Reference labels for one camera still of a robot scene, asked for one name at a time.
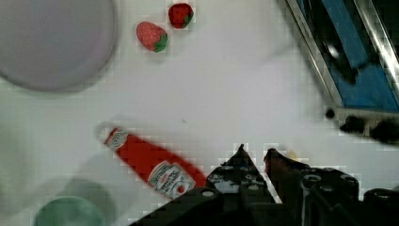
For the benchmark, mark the green cup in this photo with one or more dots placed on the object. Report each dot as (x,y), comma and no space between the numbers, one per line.
(69,211)

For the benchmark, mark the dark red toy strawberry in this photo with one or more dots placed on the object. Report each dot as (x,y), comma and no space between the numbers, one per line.
(180,15)

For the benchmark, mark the light red toy strawberry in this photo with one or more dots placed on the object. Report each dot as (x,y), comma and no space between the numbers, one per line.
(152,36)

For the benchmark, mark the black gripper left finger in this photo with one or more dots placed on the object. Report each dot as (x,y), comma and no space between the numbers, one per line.
(239,170)

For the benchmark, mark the black toaster oven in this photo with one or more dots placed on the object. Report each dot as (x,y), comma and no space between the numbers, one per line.
(360,119)

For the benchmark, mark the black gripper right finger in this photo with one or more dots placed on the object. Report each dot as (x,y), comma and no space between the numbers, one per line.
(313,196)

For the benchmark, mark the purple round plate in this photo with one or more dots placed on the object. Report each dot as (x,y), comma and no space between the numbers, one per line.
(55,44)

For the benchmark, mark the red ketchup bottle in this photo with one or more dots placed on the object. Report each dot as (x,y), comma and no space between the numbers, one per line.
(164,171)

